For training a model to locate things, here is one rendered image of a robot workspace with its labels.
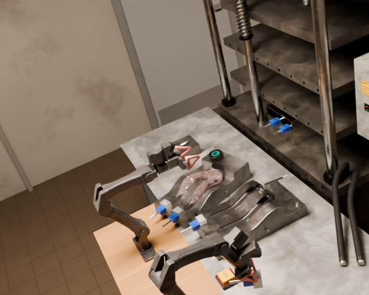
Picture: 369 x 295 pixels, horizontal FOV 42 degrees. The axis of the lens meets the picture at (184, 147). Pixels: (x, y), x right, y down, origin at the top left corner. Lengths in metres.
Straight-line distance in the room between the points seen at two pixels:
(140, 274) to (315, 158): 1.18
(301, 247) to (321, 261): 0.12
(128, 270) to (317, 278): 0.89
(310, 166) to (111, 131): 2.56
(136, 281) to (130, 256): 0.18
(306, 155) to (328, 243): 0.71
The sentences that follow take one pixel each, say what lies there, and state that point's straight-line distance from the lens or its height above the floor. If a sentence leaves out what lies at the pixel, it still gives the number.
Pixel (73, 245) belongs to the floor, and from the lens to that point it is 4.00.
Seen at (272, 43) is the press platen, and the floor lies 1.29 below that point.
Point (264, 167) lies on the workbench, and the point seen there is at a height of 0.80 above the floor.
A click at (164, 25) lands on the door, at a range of 4.65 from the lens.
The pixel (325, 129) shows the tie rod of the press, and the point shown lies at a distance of 2.45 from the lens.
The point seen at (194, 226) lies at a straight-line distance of 2.35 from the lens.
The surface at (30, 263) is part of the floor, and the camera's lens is 4.06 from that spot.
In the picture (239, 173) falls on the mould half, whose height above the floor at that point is 0.88.
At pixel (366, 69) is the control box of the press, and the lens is 2.25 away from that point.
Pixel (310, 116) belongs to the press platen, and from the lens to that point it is 2.72.
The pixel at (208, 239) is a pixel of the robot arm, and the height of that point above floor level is 1.20.
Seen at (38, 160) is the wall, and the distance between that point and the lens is 4.80.
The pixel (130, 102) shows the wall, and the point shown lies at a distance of 4.79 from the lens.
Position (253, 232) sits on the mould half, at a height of 0.86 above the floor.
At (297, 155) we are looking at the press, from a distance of 2.87.
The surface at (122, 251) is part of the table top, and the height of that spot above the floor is 0.80.
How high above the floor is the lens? 2.46
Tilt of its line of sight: 32 degrees down
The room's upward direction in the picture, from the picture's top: 16 degrees counter-clockwise
